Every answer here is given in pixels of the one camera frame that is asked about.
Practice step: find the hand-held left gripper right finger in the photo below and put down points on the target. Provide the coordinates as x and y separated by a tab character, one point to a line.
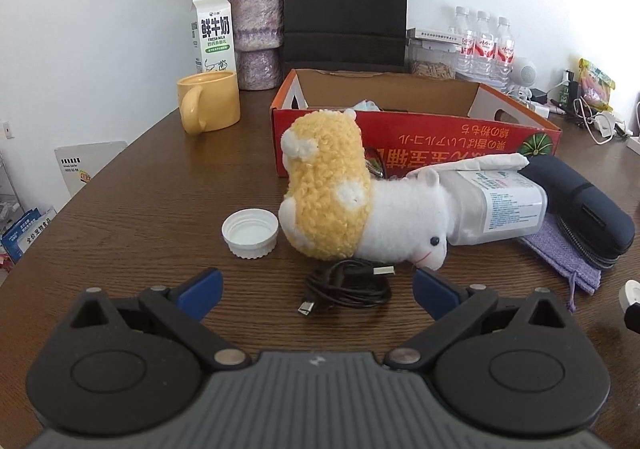
435	291

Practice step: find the clear water bottle red label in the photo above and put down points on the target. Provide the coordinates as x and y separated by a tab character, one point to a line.
504	54
465	46
484	49

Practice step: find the clear plastic bag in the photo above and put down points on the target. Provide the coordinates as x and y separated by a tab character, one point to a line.
500	209

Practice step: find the yellow mug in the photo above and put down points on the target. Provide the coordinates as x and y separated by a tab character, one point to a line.
215	101

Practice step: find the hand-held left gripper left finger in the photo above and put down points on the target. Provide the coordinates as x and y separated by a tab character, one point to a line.
202	291

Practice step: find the purple cloth pouch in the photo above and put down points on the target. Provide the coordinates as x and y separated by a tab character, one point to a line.
555	249

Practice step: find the clear container of seeds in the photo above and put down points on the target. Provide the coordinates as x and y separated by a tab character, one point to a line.
430	64

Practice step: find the navy zip case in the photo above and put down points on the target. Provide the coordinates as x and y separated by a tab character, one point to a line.
575	199

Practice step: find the flat white box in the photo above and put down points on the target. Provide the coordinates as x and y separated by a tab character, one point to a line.
432	35

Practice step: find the black paper bag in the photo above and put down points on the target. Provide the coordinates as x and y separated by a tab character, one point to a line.
345	4

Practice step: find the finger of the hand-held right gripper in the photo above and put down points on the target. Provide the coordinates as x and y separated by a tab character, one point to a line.
632	314

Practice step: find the wall outlet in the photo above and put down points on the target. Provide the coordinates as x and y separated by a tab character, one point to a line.
6	129

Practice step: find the pale face mask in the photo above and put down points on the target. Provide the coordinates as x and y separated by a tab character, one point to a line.
367	105

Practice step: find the yellow and pink snack packet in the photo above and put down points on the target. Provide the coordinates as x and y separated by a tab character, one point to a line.
595	84

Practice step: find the white milk carton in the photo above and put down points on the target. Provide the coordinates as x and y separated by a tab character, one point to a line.
212	34

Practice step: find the white robot-shaped speaker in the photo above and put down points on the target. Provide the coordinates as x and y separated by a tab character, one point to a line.
524	71

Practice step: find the small green bottle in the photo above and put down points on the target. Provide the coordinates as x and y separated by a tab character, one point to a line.
565	93

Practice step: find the yellow and white plush alpaca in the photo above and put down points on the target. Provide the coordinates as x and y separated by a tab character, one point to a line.
330	179

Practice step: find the blue packet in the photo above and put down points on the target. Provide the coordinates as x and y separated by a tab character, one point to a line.
25	231

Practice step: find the large white ribbed cap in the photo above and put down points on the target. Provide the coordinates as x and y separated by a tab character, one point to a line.
250	234

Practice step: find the purple and white textured vase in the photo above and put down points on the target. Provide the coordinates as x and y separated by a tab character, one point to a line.
255	24

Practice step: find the red cardboard box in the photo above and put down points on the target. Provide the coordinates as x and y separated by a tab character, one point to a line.
440	129

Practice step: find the white plug adapter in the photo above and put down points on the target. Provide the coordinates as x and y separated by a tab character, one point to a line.
610	124

